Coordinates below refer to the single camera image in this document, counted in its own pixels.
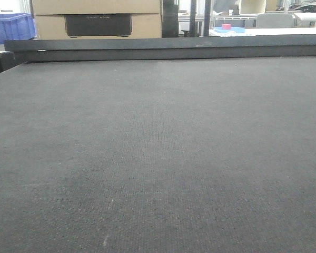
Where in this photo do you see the dark grey conveyor belt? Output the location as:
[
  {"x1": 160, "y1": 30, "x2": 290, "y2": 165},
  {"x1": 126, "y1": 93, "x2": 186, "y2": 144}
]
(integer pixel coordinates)
[{"x1": 0, "y1": 57, "x2": 316, "y2": 252}]

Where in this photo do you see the lower cardboard box with cutout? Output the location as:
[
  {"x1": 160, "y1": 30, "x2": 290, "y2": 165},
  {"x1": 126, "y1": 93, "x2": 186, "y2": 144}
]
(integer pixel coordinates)
[{"x1": 35, "y1": 14, "x2": 162, "y2": 40}]

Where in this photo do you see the upper cardboard box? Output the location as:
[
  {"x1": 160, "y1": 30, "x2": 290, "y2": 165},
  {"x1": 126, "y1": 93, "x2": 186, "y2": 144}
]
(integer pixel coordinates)
[{"x1": 32, "y1": 0, "x2": 161, "y2": 15}]

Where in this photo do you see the red cylinder on table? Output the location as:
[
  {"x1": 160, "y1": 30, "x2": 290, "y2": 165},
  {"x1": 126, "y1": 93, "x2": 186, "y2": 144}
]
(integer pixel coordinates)
[{"x1": 222, "y1": 23, "x2": 231, "y2": 30}]

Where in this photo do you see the blue tray on table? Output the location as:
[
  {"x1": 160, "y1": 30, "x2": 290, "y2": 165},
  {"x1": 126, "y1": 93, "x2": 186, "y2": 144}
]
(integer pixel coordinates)
[{"x1": 213, "y1": 26, "x2": 245, "y2": 34}]

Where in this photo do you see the grey office chair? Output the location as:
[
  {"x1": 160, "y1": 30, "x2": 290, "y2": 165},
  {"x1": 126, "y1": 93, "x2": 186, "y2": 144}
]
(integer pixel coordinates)
[{"x1": 256, "y1": 13, "x2": 294, "y2": 28}]

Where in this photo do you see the blue plastic crate background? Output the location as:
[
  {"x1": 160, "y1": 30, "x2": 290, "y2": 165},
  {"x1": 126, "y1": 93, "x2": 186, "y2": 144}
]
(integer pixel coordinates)
[{"x1": 0, "y1": 13, "x2": 36, "y2": 44}]

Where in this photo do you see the black vertical post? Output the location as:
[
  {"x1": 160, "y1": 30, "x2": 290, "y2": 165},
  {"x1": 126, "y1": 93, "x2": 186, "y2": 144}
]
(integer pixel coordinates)
[{"x1": 162, "y1": 0, "x2": 179, "y2": 38}]

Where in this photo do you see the black conveyor side rail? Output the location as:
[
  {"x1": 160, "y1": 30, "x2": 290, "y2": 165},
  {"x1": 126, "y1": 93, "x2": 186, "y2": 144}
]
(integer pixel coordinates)
[{"x1": 0, "y1": 34, "x2": 316, "y2": 71}]

